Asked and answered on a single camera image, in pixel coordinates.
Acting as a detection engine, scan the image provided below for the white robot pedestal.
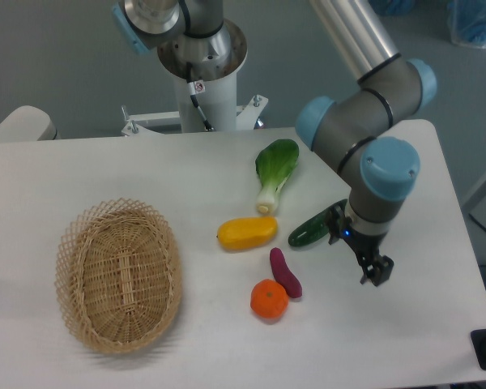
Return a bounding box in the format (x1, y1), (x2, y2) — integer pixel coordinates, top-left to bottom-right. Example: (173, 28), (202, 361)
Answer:
(121, 19), (268, 136)

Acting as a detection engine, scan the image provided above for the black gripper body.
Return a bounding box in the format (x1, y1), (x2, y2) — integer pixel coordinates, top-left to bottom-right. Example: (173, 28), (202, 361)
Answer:
(340, 203), (389, 263)

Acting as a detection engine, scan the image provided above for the white chair backrest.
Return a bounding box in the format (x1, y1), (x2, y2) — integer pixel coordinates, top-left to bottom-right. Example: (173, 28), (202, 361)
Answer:
(0, 105), (61, 143)

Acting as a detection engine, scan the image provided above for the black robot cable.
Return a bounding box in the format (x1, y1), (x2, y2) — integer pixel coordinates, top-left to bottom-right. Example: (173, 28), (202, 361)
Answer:
(185, 60), (216, 132)

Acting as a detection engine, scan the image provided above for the blue plastic bag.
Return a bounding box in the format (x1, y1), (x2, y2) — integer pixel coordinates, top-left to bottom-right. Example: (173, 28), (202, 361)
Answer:
(369, 0), (416, 16)
(447, 0), (486, 49)

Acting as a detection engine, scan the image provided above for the orange tangerine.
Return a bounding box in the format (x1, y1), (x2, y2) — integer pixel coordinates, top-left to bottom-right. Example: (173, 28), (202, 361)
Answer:
(250, 279), (289, 319)

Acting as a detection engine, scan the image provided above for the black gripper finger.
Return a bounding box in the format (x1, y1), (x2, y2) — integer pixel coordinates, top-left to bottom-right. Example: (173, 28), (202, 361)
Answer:
(326, 204), (345, 245)
(359, 254), (394, 287)

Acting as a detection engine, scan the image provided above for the yellow mango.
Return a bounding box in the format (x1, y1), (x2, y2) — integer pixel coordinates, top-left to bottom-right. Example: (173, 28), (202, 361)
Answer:
(216, 216), (278, 251)

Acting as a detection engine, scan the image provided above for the dark green cucumber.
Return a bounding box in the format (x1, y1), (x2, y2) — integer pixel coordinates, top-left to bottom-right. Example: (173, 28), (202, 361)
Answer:
(288, 199), (347, 248)

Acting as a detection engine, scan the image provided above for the green bok choy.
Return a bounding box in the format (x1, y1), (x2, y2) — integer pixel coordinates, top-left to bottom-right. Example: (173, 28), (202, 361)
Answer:
(255, 139), (299, 215)

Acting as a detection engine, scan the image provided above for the blue plastic bag top centre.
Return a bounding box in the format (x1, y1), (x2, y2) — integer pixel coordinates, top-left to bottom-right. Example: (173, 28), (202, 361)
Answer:
(369, 0), (416, 16)

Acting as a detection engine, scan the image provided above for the woven wicker basket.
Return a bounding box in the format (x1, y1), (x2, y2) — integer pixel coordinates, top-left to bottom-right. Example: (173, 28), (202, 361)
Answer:
(55, 199), (182, 354)

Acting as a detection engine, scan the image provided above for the purple sweet potato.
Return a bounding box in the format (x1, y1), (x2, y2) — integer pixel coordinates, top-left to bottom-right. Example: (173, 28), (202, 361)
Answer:
(269, 247), (303, 299)

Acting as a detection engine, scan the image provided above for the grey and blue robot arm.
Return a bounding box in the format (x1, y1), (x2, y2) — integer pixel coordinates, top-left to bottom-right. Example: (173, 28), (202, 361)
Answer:
(112, 1), (437, 285)

